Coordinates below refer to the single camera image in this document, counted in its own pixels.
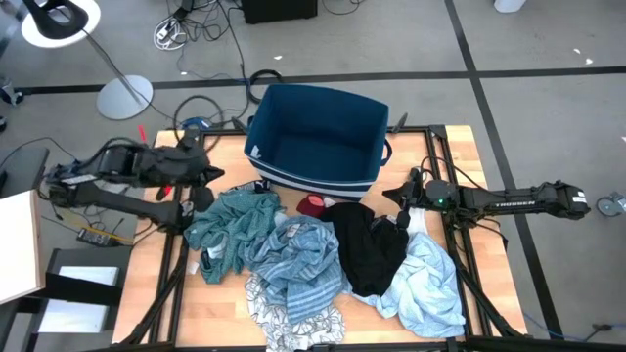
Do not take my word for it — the white panel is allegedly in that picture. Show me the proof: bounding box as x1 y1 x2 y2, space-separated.
0 189 43 306

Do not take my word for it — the black garment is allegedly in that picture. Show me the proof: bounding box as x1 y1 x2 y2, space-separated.
341 234 410 297
320 201 392 245

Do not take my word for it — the grey caster wheel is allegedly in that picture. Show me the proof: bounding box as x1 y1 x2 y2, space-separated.
595 192 626 218

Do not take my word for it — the light blue garment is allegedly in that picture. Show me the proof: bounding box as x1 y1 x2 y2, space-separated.
351 232 467 339

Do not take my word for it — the chair caster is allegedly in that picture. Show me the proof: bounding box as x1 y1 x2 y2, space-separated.
0 77 24 107

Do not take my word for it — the floor lamp with round base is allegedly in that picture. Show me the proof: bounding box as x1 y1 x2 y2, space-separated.
20 0 155 121

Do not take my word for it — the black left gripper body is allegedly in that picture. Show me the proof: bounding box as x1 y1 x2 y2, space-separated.
141 139 212 190

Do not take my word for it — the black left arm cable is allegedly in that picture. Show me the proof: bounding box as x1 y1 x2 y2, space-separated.
173 94 226 143

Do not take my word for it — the teal garment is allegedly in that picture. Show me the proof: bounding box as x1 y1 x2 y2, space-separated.
183 188 288 286

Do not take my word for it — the black box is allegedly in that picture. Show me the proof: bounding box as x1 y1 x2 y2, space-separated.
241 0 319 25

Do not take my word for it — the white round object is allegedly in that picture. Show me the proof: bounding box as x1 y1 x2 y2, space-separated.
493 0 527 14

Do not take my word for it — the navy white striped fabric bin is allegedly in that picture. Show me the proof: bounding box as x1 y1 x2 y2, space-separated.
243 82 394 201

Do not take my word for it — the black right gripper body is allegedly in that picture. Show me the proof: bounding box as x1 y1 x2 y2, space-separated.
404 168 439 214

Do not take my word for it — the maroon garment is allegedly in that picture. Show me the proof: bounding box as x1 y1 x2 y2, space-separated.
295 193 337 220

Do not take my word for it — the white patterned garment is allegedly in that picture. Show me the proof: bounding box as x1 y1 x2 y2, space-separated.
244 271 346 352

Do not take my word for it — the black stand with white shelves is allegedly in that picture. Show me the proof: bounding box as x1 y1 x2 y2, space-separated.
19 246 133 352

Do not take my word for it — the blue floor cable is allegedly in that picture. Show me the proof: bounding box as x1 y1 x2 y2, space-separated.
522 312 626 342

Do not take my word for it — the blue striped garment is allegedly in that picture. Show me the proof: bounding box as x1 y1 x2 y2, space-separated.
243 214 351 327

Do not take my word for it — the black desk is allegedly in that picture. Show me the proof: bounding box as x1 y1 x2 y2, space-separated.
0 146 50 199

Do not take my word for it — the dark striped sock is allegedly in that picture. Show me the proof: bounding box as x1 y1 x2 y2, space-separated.
234 179 273 195

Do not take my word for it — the black coiled cable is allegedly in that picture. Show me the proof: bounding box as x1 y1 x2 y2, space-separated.
247 68 285 105

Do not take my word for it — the black power adapter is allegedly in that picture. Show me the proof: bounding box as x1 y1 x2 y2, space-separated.
75 227 112 248

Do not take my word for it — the white cable bundle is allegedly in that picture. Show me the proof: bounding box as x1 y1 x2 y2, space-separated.
153 17 190 52

